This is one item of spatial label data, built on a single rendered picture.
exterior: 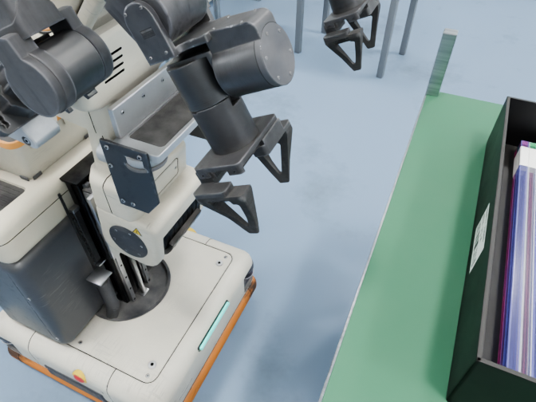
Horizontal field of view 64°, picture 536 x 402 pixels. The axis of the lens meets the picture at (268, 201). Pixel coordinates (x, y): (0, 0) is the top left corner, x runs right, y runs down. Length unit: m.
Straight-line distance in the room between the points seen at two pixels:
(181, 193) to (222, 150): 0.56
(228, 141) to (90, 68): 0.21
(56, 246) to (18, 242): 0.12
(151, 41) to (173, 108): 0.44
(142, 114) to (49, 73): 0.31
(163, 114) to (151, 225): 0.25
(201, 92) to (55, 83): 0.19
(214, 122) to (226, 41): 0.09
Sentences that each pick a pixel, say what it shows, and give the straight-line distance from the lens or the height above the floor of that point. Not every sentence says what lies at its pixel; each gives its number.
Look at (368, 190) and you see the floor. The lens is 2.24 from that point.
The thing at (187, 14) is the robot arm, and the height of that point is 1.34.
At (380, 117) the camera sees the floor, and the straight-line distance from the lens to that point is 2.77.
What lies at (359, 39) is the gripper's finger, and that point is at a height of 1.18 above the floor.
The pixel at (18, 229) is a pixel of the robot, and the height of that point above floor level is 0.77.
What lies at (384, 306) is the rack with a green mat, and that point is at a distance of 0.67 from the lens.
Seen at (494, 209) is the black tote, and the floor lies 1.06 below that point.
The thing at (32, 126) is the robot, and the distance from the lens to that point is 0.72.
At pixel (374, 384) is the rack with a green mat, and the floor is 0.95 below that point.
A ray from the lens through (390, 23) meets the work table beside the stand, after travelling 3.02.
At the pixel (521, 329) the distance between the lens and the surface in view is 0.66.
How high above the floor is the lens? 1.50
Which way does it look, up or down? 45 degrees down
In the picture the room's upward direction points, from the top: straight up
